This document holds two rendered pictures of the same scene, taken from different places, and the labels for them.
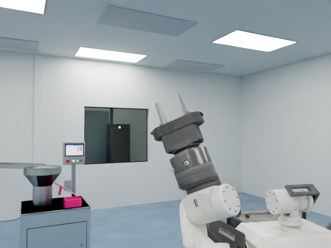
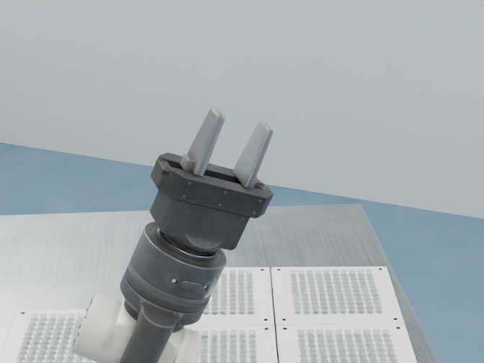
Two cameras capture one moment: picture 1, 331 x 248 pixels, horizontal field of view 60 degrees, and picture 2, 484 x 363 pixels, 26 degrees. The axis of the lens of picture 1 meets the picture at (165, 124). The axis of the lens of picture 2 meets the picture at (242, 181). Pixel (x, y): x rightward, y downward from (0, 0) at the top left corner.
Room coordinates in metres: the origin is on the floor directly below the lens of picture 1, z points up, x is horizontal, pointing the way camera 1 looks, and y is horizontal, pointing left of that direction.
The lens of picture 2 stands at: (1.39, -0.62, 1.88)
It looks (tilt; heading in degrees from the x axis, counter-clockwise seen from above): 22 degrees down; 139
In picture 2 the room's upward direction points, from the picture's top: straight up
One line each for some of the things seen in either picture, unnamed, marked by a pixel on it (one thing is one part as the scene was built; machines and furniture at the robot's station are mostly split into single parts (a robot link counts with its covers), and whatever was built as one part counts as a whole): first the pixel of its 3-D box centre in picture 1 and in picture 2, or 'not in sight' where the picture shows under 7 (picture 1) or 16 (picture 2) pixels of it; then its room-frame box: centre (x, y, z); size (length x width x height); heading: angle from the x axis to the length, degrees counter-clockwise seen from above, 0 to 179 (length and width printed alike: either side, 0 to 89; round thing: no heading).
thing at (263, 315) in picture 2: not in sight; (210, 298); (-0.06, 0.55, 0.89); 0.25 x 0.24 x 0.02; 50
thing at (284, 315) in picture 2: not in sight; (333, 297); (0.09, 0.74, 0.89); 0.25 x 0.24 x 0.02; 50
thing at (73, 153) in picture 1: (74, 170); not in sight; (3.18, 1.01, 1.07); 0.23 x 0.10 x 0.62; 116
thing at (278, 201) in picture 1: (288, 204); not in sight; (0.80, -0.34, 1.29); 0.10 x 0.07 x 0.09; 102
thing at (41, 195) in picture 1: (49, 184); not in sight; (2.99, 1.20, 0.95); 0.49 x 0.36 x 0.38; 116
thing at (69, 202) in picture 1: (72, 201); not in sight; (2.85, 0.92, 0.80); 0.16 x 0.12 x 0.09; 116
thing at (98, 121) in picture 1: (116, 135); not in sight; (5.88, 1.00, 1.43); 1.38 x 0.01 x 1.16; 116
